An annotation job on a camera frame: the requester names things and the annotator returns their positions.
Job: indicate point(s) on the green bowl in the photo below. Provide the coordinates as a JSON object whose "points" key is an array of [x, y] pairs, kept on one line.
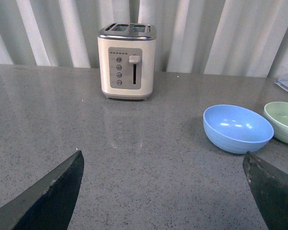
{"points": [[277, 114]]}

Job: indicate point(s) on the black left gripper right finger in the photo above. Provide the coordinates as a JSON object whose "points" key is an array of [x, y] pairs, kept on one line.
{"points": [[269, 187]]}

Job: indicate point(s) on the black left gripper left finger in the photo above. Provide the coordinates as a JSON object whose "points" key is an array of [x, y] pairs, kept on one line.
{"points": [[50, 202]]}

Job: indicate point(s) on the blue bowl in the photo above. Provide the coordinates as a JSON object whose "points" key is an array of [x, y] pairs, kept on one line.
{"points": [[236, 129]]}

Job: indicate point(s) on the cream toaster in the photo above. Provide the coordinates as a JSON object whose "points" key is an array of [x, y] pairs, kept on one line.
{"points": [[127, 60]]}

